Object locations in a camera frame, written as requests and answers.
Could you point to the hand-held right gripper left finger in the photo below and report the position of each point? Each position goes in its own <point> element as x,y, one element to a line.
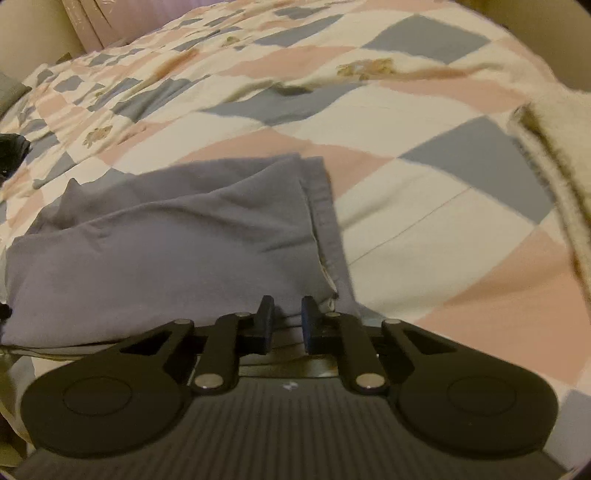
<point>268,323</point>

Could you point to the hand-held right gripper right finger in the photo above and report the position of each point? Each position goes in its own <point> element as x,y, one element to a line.
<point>308,323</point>

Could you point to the grey garment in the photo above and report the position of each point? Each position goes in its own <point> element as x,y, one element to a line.
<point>161,249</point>

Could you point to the checkered pastel blanket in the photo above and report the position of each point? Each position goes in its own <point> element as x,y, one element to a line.
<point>406,194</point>

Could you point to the black object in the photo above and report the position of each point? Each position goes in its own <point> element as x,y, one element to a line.
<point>13,154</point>

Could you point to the cream fuzzy cloth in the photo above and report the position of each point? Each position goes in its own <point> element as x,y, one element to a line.
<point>563,138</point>

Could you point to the pink curtain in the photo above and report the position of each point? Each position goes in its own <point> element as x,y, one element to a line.
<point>106,21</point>

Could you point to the grey pillow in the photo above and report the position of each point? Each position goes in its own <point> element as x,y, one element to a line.
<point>9,92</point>

